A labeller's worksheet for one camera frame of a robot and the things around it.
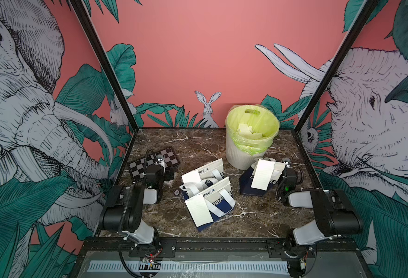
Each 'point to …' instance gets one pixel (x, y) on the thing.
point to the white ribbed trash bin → (237, 158)
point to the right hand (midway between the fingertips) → (280, 165)
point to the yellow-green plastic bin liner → (252, 127)
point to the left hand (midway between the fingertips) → (163, 162)
